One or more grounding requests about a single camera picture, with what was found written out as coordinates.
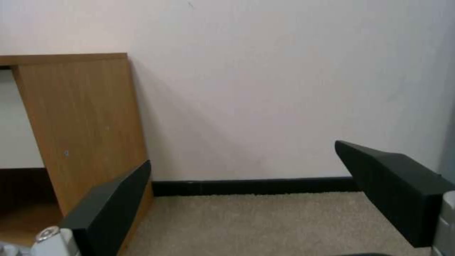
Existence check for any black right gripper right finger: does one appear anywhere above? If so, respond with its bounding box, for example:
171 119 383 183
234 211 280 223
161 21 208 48
334 140 455 256

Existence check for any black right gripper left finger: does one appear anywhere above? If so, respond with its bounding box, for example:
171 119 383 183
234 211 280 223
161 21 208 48
31 160 152 256

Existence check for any brown wooden desk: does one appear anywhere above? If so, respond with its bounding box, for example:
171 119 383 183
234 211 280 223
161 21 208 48
0 53 154 256

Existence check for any black skirting board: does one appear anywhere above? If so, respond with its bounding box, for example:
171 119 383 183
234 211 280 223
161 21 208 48
0 168 360 198

